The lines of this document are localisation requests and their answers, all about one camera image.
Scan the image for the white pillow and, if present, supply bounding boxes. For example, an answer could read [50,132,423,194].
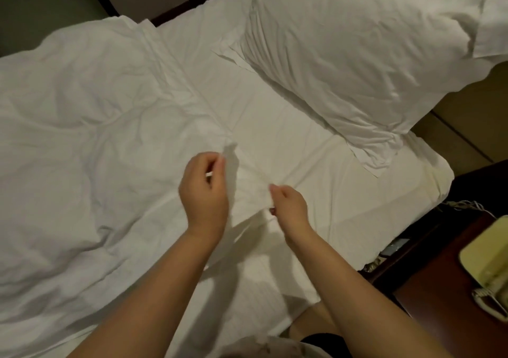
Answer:
[240,0,508,176]

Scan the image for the person's right leg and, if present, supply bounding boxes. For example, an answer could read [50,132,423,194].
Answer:
[288,300,341,343]

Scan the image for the person's right hand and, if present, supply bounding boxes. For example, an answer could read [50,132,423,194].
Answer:
[268,183,314,242]

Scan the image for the reddish wooden nightstand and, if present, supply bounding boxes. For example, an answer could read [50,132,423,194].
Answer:
[373,207,508,358]

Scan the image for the yellow telephone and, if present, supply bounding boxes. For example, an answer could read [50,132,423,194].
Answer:
[459,214,508,323]

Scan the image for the person's right forearm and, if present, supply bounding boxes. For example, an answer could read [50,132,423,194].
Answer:
[286,227,453,358]

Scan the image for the person's left hand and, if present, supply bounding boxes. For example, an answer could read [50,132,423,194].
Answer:
[178,152,231,244]

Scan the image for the person's black shorts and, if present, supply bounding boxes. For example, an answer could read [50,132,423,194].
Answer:
[302,332,354,358]

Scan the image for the white duvet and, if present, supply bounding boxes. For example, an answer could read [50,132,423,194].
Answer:
[0,16,271,358]

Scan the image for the person's left forearm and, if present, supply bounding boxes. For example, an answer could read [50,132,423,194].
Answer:
[67,227,227,358]

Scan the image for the grey telephone cord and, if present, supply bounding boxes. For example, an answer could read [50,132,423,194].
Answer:
[440,200,497,218]

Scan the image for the person's white shirt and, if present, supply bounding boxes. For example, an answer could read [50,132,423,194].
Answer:
[218,335,334,358]

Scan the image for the beige padded headboard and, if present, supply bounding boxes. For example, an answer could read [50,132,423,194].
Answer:
[389,0,508,176]

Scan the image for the frosted glass partition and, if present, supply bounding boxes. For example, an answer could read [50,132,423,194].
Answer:
[0,0,108,57]

